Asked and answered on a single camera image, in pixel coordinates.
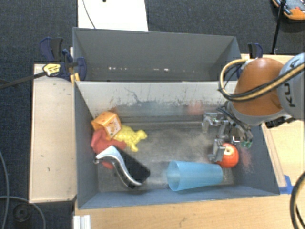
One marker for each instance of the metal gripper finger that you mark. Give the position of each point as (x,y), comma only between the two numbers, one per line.
(218,149)
(211,119)

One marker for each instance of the red apple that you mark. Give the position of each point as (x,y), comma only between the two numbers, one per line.
(230,157)

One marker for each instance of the blue plastic cup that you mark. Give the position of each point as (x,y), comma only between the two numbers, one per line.
(195,175)

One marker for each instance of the grey metal bin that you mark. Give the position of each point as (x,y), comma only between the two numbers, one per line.
(171,149)

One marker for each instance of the yellow toy animal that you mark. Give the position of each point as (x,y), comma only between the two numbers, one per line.
(131,136)

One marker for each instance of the black and silver stapler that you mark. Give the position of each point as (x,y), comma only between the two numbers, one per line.
(132,167)

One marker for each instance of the orange printed small carton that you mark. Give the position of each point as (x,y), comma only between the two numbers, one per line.
(106,123)

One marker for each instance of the red cloth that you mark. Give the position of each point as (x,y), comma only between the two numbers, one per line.
(102,142)

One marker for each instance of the pale wood flat board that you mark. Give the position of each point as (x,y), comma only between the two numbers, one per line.
(53,137)

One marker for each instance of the black cylinder on white bracket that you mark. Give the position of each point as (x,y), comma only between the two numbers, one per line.
(277,122)

